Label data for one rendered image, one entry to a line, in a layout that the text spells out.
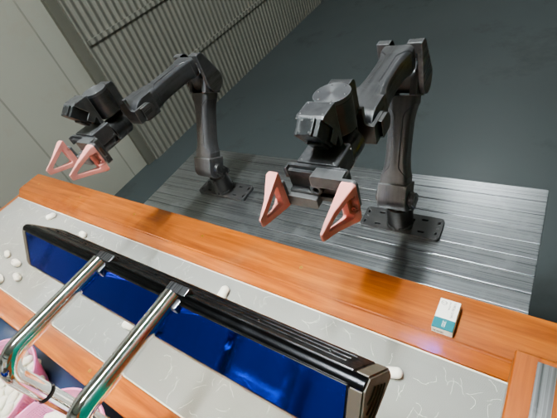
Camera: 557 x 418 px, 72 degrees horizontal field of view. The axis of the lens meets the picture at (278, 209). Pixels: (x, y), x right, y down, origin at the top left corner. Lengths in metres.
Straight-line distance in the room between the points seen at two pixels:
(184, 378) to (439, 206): 0.74
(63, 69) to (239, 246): 2.10
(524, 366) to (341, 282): 0.36
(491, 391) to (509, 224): 0.44
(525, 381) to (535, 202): 0.57
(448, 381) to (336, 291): 0.25
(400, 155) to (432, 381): 0.45
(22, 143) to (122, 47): 0.91
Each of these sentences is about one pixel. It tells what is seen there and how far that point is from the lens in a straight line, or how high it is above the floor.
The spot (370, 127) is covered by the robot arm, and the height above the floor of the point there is 1.09.
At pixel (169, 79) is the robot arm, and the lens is 1.11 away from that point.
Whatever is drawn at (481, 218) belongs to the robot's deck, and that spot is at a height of 0.67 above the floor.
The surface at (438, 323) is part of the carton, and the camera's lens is 0.75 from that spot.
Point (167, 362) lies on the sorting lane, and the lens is 0.91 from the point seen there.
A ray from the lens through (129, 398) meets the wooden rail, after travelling 0.89.
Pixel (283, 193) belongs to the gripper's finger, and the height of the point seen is 1.07.
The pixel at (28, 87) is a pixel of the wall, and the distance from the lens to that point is 2.75.
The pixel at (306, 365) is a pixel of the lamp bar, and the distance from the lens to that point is 0.37.
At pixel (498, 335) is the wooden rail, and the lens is 0.77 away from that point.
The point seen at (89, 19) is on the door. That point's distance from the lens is 2.92.
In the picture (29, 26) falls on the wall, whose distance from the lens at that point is 2.79.
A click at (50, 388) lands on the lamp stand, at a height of 1.04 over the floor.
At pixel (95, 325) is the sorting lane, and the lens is 1.09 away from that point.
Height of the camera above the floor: 1.44
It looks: 41 degrees down
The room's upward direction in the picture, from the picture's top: 22 degrees counter-clockwise
